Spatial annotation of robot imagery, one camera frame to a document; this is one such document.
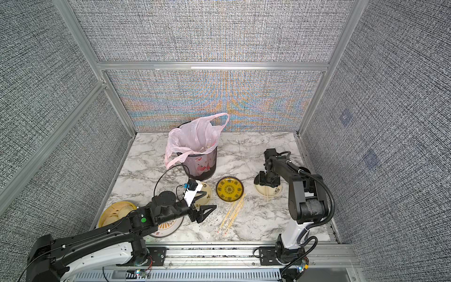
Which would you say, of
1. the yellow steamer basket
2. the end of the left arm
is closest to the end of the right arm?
the end of the left arm

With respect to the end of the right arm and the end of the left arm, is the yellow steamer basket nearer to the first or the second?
the end of the left arm

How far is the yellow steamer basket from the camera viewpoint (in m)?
0.81
